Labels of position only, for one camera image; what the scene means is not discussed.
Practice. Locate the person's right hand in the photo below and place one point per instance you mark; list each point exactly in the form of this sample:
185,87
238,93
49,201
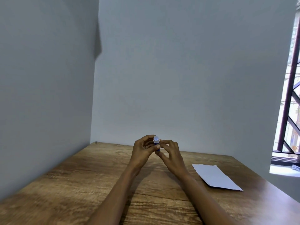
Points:
173,159

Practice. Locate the person's left hand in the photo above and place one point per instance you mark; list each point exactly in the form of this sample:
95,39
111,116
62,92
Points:
140,152

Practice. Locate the person's left thumb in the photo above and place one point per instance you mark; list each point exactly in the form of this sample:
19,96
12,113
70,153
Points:
155,148

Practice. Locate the person's right thumb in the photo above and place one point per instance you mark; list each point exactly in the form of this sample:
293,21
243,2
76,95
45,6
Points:
160,155

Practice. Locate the blue glue stick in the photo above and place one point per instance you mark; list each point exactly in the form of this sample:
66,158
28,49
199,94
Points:
156,142

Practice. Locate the person's left forearm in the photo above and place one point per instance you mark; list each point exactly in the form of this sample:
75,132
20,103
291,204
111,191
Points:
114,196

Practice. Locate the person's right forearm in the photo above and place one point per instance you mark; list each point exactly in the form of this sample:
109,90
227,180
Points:
206,201

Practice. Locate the white paper envelope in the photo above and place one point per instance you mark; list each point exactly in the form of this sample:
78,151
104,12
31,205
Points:
216,176

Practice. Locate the dark metal window grille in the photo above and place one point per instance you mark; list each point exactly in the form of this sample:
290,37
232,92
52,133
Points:
288,91

